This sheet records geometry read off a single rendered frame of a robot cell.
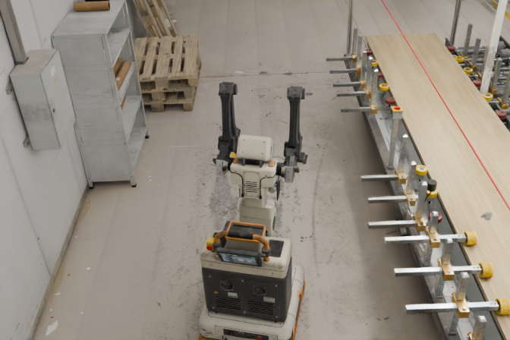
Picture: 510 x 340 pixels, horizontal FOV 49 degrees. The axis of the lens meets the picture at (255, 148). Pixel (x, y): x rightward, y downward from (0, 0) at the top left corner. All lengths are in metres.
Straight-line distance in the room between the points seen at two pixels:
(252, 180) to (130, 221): 1.90
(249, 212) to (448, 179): 1.37
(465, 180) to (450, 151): 0.35
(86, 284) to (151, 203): 1.03
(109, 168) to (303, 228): 1.89
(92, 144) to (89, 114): 0.32
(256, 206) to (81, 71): 2.07
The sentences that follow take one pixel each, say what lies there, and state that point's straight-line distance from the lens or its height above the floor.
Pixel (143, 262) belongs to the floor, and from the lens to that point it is 4.67.
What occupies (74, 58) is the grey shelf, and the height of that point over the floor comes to 1.35.
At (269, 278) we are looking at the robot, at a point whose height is 0.68.
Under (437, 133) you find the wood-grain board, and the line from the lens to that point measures 4.47.
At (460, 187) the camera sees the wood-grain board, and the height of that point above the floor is 0.90.
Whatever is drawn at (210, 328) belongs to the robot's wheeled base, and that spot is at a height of 0.23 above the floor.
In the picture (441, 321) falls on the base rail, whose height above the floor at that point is 0.70.
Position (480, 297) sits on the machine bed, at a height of 0.77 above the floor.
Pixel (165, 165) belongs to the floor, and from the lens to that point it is 5.68.
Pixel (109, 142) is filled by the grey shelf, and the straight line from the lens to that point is 5.20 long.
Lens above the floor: 3.22
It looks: 34 degrees down
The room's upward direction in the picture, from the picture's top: 3 degrees counter-clockwise
